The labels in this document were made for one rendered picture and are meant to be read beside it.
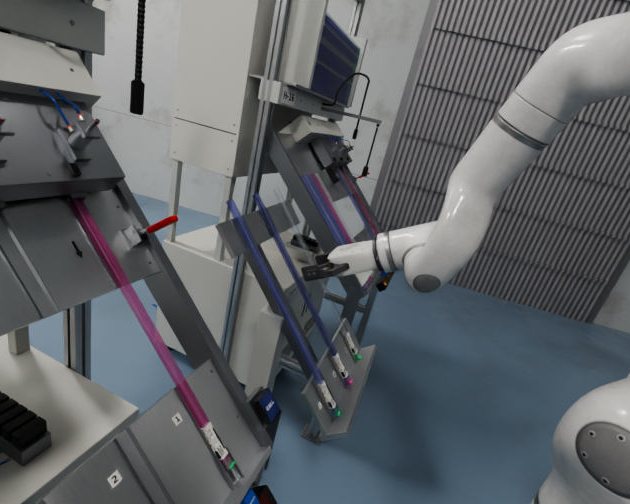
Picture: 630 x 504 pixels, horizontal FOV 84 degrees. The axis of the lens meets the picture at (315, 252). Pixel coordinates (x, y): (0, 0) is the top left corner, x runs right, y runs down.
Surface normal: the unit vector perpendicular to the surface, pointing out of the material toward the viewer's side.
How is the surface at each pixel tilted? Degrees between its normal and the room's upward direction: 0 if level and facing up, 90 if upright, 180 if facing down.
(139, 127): 90
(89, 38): 90
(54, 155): 46
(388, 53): 90
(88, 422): 0
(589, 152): 90
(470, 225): 67
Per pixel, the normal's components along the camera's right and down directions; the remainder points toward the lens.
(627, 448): -0.75, -0.26
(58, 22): 0.91, 0.33
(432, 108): -0.18, 0.31
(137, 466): 0.80, -0.40
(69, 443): 0.22, -0.91
